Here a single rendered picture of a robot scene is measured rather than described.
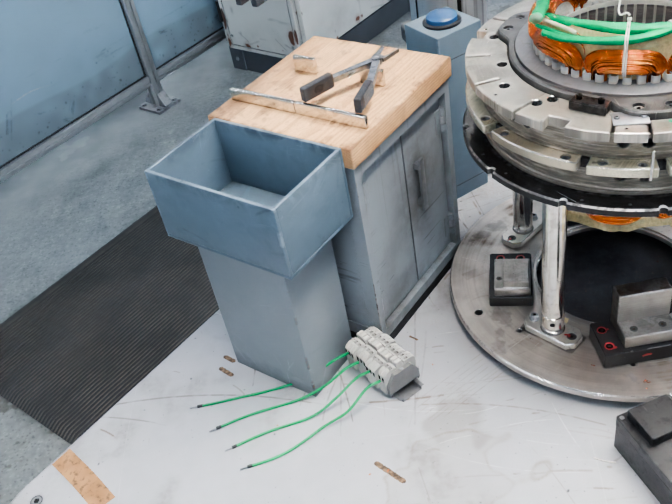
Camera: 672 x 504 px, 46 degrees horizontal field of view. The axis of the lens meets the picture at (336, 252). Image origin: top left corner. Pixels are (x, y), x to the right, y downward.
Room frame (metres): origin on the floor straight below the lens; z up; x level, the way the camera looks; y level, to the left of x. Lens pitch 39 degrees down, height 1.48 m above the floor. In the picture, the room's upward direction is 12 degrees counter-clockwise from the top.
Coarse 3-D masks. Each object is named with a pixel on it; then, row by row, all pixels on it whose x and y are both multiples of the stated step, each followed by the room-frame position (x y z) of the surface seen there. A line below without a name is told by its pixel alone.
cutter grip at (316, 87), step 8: (328, 72) 0.76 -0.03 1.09; (312, 80) 0.75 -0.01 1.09; (320, 80) 0.75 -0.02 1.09; (328, 80) 0.76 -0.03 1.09; (304, 88) 0.74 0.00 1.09; (312, 88) 0.74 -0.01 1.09; (320, 88) 0.75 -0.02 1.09; (328, 88) 0.75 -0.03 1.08; (304, 96) 0.74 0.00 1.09; (312, 96) 0.74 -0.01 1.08
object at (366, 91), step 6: (366, 84) 0.72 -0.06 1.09; (372, 84) 0.73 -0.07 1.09; (360, 90) 0.71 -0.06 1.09; (366, 90) 0.71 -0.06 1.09; (372, 90) 0.72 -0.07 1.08; (360, 96) 0.70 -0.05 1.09; (366, 96) 0.71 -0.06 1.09; (354, 102) 0.70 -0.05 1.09; (360, 102) 0.69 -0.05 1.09; (366, 102) 0.71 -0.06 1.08; (354, 108) 0.70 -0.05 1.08; (360, 108) 0.69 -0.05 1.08
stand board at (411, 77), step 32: (288, 64) 0.86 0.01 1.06; (320, 64) 0.85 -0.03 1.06; (352, 64) 0.83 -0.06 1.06; (384, 64) 0.81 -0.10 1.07; (416, 64) 0.80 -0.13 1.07; (448, 64) 0.80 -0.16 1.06; (288, 96) 0.79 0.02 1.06; (320, 96) 0.77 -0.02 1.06; (352, 96) 0.76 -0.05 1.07; (384, 96) 0.74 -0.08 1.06; (416, 96) 0.75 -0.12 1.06; (288, 128) 0.72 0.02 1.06; (320, 128) 0.71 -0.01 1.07; (352, 128) 0.69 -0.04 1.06; (384, 128) 0.70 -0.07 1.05; (352, 160) 0.65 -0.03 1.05
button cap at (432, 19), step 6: (432, 12) 0.97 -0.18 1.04; (438, 12) 0.97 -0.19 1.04; (444, 12) 0.96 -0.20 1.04; (450, 12) 0.96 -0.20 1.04; (456, 12) 0.96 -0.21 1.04; (426, 18) 0.96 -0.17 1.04; (432, 18) 0.95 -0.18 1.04; (438, 18) 0.95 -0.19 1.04; (444, 18) 0.95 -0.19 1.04; (450, 18) 0.94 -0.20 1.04; (456, 18) 0.95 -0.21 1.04; (432, 24) 0.95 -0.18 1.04; (438, 24) 0.94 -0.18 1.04; (444, 24) 0.94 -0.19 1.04
